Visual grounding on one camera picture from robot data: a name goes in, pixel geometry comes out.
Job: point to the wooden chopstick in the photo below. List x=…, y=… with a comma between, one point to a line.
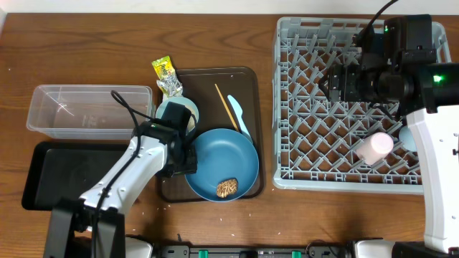
x=226, y=108

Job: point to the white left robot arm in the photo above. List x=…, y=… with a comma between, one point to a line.
x=94, y=225

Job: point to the crumpled snack wrapper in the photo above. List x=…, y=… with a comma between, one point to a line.
x=168, y=81

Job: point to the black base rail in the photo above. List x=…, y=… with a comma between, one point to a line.
x=310, y=251

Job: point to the brown serving tray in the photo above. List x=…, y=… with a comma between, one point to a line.
x=241, y=83

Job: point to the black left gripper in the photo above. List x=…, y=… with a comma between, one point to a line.
x=191, y=160

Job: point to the black bin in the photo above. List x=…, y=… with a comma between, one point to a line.
x=66, y=170

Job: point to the light blue plastic cup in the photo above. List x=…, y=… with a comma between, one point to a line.
x=408, y=142

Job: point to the light blue rice bowl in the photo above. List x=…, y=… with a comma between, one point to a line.
x=194, y=119

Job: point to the blue plate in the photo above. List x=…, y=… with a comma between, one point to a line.
x=222, y=155

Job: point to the pink plastic cup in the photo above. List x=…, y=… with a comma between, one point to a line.
x=375, y=147

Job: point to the brown mushroom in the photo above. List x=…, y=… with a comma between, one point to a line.
x=227, y=188

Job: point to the grey dishwasher rack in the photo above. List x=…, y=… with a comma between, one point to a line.
x=315, y=140

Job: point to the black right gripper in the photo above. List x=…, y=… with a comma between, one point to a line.
x=348, y=74

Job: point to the clear plastic bin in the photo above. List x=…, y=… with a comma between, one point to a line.
x=87, y=112

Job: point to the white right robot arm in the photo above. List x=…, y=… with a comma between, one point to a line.
x=427, y=95

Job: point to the light blue plastic knife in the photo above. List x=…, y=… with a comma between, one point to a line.
x=239, y=112

